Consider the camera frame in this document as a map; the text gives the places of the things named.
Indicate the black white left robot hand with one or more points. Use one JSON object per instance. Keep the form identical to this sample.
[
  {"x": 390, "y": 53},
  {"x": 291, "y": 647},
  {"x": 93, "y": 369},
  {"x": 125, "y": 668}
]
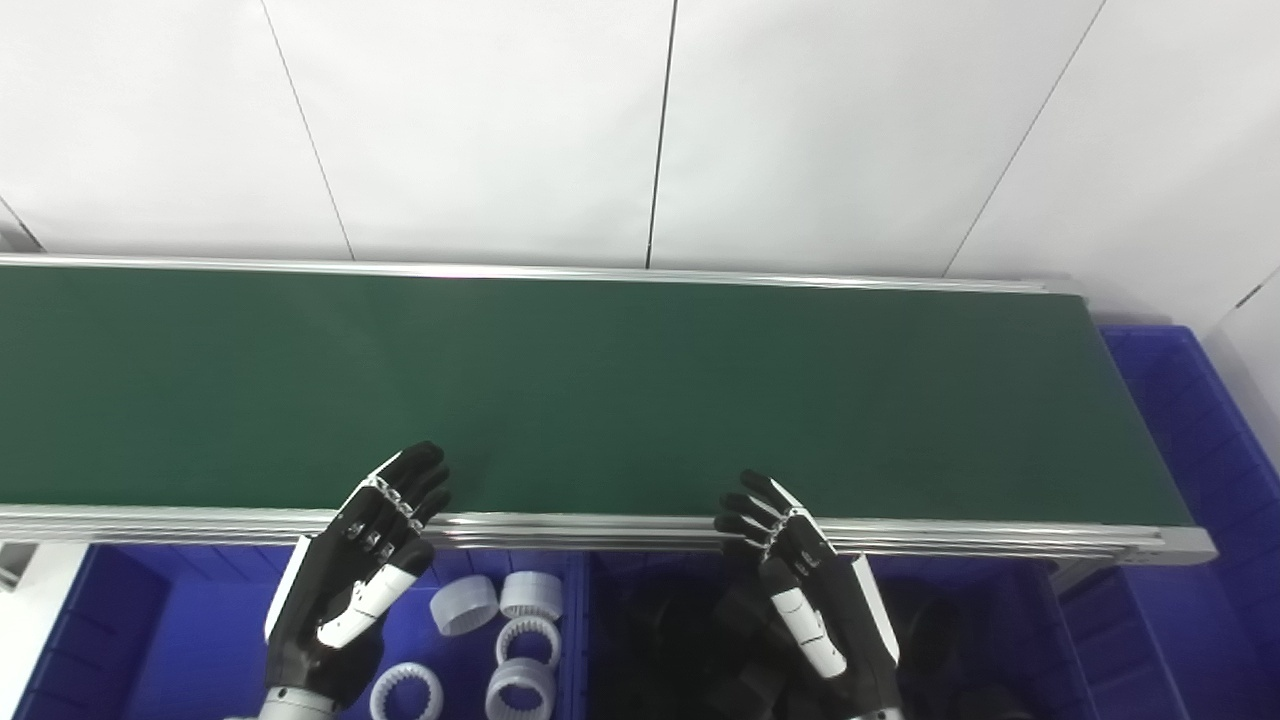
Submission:
[{"x": 330, "y": 590}]

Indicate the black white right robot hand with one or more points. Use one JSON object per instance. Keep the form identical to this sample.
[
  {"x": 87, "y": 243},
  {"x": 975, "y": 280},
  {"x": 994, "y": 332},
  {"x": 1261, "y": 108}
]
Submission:
[{"x": 835, "y": 610}]

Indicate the blue bin with white rings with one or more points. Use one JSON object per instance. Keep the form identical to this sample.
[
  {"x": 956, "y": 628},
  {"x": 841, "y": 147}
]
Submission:
[{"x": 170, "y": 640}]

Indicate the blue bin with black rings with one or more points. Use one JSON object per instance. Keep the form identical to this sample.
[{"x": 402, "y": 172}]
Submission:
[{"x": 1030, "y": 650}]

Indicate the green conveyor belt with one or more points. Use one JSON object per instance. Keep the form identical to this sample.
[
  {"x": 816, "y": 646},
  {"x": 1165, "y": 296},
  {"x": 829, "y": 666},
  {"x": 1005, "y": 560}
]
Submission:
[
  {"x": 600, "y": 530},
  {"x": 640, "y": 400}
]

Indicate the large empty blue bin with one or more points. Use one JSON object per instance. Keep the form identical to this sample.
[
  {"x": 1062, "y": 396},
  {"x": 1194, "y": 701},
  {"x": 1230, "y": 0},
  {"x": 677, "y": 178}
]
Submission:
[{"x": 1200, "y": 620}]

